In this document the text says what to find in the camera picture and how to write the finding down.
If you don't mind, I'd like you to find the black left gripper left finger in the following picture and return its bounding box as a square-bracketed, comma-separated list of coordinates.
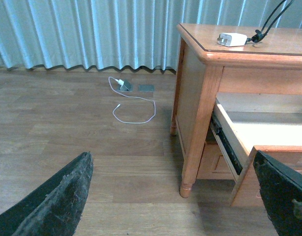
[0, 152, 93, 236]

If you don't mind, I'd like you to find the wooden nightstand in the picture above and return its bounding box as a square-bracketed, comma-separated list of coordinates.
[171, 23, 302, 198]

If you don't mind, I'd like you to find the white floor charger cable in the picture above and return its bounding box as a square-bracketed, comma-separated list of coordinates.
[108, 76, 157, 124]

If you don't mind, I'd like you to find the white floor charger plug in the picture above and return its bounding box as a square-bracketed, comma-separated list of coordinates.
[116, 79, 124, 86]

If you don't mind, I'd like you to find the white charger adapter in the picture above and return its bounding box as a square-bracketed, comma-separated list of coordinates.
[217, 32, 247, 47]

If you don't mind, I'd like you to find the wooden drawer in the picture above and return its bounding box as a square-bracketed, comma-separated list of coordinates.
[210, 93, 302, 207]

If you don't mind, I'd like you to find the closed floor socket cover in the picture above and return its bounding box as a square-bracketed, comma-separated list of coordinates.
[138, 85, 155, 92]

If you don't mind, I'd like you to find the black charger cable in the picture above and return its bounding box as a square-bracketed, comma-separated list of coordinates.
[244, 0, 295, 47]

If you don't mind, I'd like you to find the pale green curtain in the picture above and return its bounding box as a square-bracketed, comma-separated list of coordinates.
[0, 0, 302, 71]

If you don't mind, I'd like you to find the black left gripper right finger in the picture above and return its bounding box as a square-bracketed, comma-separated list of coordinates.
[253, 150, 302, 236]

